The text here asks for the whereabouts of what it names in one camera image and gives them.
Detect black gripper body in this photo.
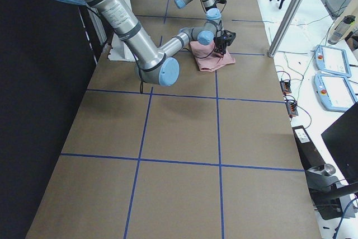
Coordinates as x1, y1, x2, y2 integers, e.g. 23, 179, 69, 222
215, 35, 226, 50

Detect pink t-shirt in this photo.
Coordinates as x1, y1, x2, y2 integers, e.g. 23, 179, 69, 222
190, 41, 235, 72

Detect far orange circuit board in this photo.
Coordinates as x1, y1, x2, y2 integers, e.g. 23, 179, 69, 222
280, 80, 291, 96

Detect orange circuit board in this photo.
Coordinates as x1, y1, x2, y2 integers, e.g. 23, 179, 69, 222
285, 99, 298, 119
280, 80, 291, 96

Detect near orange circuit board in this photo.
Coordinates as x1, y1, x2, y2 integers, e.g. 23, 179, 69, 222
285, 99, 298, 119

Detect white mounting column with base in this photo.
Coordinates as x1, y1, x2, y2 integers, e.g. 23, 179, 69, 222
107, 16, 138, 62

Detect far blue teach pendant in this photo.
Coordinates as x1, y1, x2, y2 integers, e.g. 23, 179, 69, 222
314, 45, 352, 78

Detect blue teach pendant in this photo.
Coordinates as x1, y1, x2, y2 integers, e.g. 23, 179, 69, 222
313, 73, 357, 113
314, 45, 352, 78

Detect near blue teach pendant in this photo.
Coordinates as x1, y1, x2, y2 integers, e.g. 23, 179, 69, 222
313, 73, 357, 113

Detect black power adapter box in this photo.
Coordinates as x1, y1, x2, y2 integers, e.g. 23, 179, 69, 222
292, 125, 325, 170

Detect black monitor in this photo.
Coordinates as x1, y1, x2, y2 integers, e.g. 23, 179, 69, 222
321, 104, 358, 183

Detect grey monitor stand clamp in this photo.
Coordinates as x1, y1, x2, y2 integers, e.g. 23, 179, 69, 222
305, 164, 357, 221

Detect aluminium frame post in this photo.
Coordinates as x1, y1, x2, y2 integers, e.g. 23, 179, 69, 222
267, 0, 302, 58

